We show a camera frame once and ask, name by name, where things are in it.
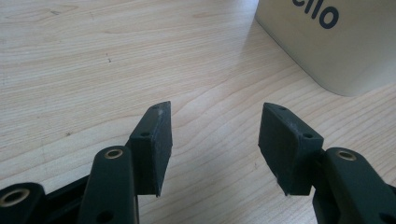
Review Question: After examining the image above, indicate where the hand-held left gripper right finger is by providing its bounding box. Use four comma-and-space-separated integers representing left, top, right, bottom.
258, 102, 325, 197

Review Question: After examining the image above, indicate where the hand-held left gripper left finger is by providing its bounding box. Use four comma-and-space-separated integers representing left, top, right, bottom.
125, 100, 174, 198

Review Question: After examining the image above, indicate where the cream square container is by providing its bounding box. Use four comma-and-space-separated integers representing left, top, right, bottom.
254, 0, 396, 98

